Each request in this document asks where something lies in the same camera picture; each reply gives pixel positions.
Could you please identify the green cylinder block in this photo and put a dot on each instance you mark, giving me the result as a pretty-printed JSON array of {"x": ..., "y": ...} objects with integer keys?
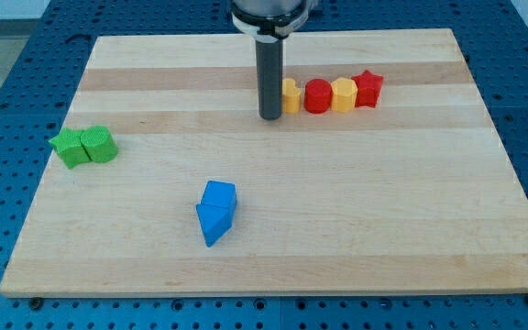
[{"x": 99, "y": 144}]

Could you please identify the blue cube block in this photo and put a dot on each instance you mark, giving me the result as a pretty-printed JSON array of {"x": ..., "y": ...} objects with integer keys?
[{"x": 220, "y": 194}]

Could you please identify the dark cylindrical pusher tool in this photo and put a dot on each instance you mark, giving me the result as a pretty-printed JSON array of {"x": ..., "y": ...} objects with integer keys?
[{"x": 269, "y": 66}]

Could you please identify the robot arm flange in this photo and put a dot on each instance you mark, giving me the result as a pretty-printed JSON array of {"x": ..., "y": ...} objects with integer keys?
[{"x": 268, "y": 21}]

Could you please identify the green star block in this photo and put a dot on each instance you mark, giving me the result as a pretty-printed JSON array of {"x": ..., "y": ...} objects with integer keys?
[{"x": 69, "y": 148}]

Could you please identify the blue triangle block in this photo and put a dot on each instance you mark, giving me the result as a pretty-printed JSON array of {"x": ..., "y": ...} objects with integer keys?
[{"x": 214, "y": 221}]

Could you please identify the yellow hexagon block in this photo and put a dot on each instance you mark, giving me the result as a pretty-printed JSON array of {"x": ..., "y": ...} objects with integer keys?
[{"x": 344, "y": 95}]

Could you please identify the yellow heart block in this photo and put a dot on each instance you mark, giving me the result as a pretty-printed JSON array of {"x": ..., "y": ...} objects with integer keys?
[{"x": 291, "y": 96}]

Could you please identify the wooden board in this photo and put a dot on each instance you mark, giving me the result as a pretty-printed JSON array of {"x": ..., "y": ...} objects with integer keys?
[{"x": 415, "y": 196}]

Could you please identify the red cylinder block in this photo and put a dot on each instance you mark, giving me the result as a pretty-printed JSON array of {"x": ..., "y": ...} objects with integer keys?
[{"x": 318, "y": 95}]

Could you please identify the red star block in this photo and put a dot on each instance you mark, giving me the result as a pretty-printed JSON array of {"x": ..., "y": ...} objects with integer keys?
[{"x": 368, "y": 88}]

